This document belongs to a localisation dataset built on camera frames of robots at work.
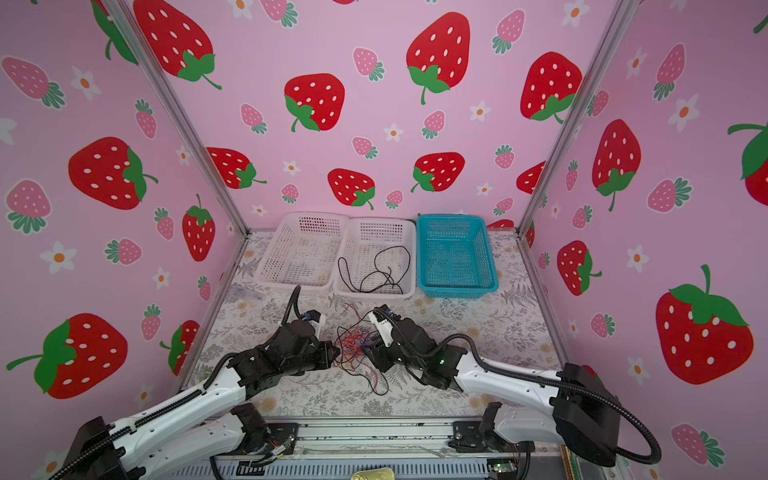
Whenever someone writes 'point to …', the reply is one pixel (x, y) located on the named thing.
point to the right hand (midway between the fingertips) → (363, 344)
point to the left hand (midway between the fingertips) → (343, 351)
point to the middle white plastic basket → (378, 260)
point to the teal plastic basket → (455, 258)
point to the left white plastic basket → (304, 250)
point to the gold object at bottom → (384, 473)
